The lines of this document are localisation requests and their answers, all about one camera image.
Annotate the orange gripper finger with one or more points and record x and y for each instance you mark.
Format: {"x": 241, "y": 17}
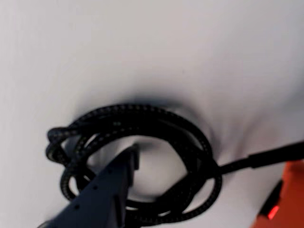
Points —
{"x": 293, "y": 199}

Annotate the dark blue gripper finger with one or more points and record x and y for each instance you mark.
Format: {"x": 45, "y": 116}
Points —
{"x": 99, "y": 197}

